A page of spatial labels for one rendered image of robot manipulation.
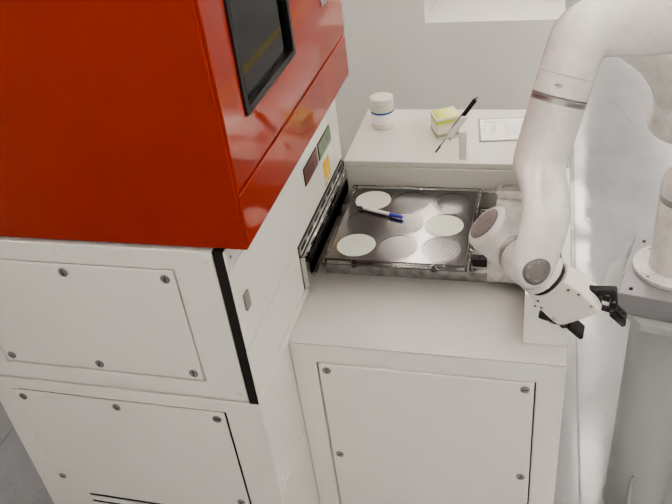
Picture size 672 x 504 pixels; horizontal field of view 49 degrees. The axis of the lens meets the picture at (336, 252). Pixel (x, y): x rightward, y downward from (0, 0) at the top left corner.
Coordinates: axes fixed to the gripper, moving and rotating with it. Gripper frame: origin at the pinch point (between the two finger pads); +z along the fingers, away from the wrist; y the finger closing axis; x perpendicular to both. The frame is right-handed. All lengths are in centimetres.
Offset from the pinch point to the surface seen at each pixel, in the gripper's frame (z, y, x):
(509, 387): 11.3, -32.2, 0.4
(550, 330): 8.1, -20.0, 10.2
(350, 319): -19, -58, 7
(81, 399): -57, -96, -30
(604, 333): 97, -82, 88
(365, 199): -24, -66, 48
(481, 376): 5.4, -35.3, 0.4
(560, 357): 12.5, -20.2, 6.0
